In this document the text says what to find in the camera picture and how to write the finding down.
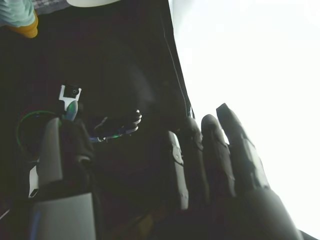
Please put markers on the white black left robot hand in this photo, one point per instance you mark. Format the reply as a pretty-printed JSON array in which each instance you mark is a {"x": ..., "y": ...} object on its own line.
[{"x": 247, "y": 212}]

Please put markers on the blue swirl ice cream cone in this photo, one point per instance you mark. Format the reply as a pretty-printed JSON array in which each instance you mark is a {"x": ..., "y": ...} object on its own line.
[{"x": 15, "y": 15}]

